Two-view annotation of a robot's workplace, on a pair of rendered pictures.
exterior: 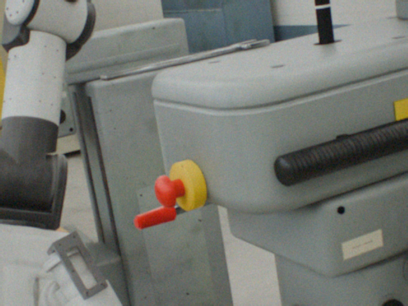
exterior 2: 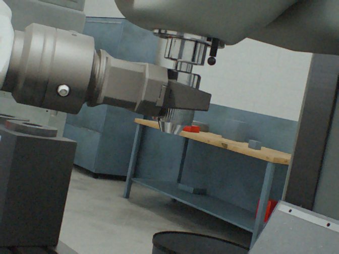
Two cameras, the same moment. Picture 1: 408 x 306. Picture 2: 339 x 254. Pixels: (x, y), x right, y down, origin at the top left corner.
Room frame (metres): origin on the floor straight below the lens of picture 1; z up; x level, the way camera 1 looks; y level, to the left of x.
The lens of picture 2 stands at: (0.31, -0.07, 1.24)
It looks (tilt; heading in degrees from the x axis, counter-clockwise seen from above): 3 degrees down; 351
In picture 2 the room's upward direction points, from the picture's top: 11 degrees clockwise
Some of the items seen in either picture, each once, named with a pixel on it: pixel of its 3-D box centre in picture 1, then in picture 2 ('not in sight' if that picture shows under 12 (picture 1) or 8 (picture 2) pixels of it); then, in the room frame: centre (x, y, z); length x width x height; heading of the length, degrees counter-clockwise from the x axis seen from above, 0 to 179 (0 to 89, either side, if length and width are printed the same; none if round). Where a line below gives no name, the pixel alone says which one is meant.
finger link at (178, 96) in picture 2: not in sight; (184, 97); (1.02, -0.19, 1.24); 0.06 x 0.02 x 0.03; 98
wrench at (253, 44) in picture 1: (186, 59); not in sight; (1.08, 0.00, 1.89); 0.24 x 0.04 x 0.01; 118
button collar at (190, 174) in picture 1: (187, 185); not in sight; (0.95, 0.02, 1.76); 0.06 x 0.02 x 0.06; 27
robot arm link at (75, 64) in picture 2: not in sight; (100, 81); (1.04, -0.10, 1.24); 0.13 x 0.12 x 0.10; 8
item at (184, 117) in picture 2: not in sight; (176, 101); (1.05, -0.19, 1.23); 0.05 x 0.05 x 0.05
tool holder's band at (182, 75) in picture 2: not in sight; (181, 75); (1.05, -0.19, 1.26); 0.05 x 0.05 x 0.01
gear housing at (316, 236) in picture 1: (370, 189); not in sight; (1.07, -0.22, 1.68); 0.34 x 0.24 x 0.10; 117
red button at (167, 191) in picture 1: (170, 190); not in sight; (0.94, 0.04, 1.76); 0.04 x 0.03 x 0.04; 27
